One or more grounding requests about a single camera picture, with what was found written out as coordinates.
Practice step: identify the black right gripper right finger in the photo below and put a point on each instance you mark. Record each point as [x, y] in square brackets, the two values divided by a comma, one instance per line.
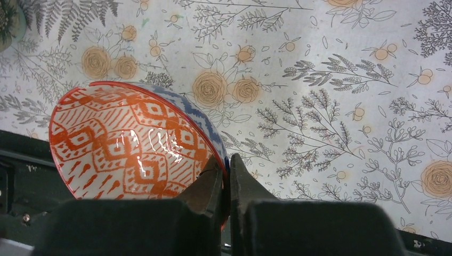
[262, 224]

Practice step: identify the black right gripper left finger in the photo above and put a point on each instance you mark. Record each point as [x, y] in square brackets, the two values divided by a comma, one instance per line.
[189, 224]

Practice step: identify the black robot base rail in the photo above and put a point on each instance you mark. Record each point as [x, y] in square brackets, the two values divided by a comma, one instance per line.
[31, 190]

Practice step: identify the light green celadon bowl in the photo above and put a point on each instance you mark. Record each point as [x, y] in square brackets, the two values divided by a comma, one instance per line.
[13, 23]

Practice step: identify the red patterned small bowl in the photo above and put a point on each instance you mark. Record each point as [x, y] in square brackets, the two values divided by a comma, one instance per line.
[117, 140]

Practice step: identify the floral patterned table mat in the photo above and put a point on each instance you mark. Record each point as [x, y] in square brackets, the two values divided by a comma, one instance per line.
[323, 100]

